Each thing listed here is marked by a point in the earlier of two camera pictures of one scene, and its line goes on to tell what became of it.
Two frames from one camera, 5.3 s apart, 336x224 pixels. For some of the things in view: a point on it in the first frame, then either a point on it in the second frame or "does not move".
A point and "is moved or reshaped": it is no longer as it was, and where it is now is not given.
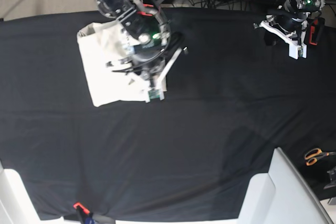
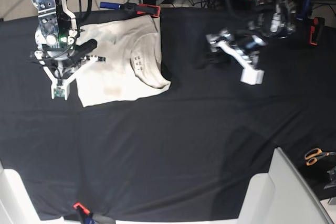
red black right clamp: x=316 y=28 does not move
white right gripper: x=296 y=49 to x=250 y=76
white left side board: x=16 y=206 does not move
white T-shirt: x=103 y=45 is moved or reshaped
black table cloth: x=232 y=98 does not move
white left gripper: x=161 y=86 to x=61 y=87
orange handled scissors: x=311 y=155 does not move
